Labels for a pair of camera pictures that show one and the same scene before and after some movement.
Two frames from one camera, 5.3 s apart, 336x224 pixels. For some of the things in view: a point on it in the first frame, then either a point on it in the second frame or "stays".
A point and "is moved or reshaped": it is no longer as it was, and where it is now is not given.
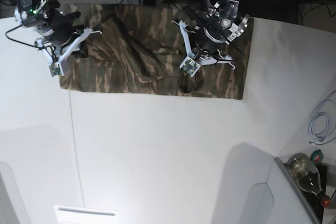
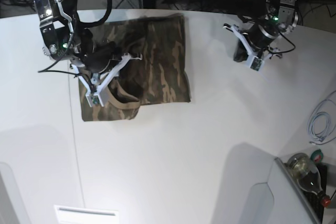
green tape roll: (316, 156) stays
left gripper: (62, 26) -> (97, 61)
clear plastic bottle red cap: (307, 176) stays
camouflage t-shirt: (140, 49) is moved or reshaped
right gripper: (209, 35) -> (259, 38)
